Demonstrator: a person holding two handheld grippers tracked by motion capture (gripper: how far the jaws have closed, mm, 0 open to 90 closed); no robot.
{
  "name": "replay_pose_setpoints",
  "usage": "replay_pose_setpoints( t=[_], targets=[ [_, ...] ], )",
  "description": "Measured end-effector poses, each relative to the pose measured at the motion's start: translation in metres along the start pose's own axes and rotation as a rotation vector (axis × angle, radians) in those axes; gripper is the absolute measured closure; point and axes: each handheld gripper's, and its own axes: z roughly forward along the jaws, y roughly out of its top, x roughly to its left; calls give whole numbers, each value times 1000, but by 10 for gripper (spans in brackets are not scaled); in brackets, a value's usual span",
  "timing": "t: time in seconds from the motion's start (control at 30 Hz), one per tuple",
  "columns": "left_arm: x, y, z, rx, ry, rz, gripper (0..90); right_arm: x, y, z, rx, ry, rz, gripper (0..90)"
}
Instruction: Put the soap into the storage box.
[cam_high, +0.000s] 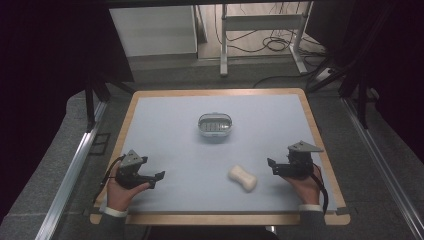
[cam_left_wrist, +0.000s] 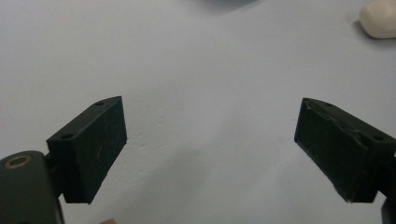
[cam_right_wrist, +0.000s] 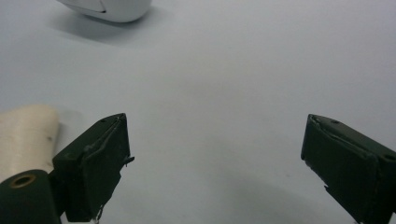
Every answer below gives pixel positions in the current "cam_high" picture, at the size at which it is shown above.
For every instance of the black floor bracket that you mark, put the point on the black floor bracket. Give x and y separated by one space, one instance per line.
100 144

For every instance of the oval soap dish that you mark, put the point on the oval soap dish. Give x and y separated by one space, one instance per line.
215 125

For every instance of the grey table mat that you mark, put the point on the grey table mat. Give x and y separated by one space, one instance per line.
200 160

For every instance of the white cabinet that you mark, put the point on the white cabinet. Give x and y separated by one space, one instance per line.
153 30

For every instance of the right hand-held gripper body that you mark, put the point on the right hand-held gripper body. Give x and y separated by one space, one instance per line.
296 166

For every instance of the person's left hand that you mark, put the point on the person's left hand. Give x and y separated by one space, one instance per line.
118 196

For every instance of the person's right hand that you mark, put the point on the person's right hand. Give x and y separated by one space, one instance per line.
308 190

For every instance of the white power strip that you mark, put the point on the white power strip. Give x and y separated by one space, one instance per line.
324 74

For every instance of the black metal stand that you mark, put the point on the black metal stand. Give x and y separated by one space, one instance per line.
358 83
95 96

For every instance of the dark curtain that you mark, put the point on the dark curtain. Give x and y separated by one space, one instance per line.
43 83
400 73

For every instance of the aluminium rail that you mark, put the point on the aluminium rail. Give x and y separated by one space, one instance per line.
383 166
70 176

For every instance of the white metal desk frame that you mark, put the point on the white metal desk frame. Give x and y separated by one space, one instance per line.
260 22

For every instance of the cream soap bar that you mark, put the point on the cream soap bar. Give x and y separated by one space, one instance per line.
242 177

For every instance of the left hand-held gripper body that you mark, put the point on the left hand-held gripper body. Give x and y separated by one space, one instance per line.
128 173

